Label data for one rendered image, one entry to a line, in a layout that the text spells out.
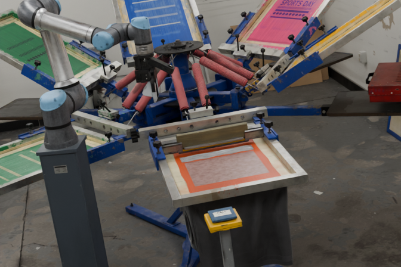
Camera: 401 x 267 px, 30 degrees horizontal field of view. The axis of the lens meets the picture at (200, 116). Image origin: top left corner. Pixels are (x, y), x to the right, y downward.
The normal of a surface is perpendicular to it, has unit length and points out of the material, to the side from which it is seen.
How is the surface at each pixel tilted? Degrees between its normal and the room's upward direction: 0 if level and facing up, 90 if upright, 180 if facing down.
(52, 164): 90
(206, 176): 0
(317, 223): 0
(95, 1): 90
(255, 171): 0
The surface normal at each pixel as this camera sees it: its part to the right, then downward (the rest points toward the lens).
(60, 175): -0.08, 0.32
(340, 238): -0.13, -0.94
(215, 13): 0.18, 0.28
